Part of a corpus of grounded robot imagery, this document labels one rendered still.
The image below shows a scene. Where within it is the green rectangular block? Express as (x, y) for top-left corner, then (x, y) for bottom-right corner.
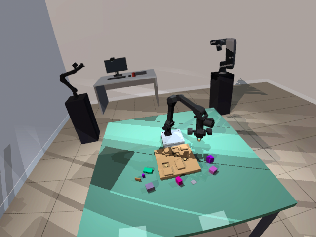
(143, 168), (153, 174)

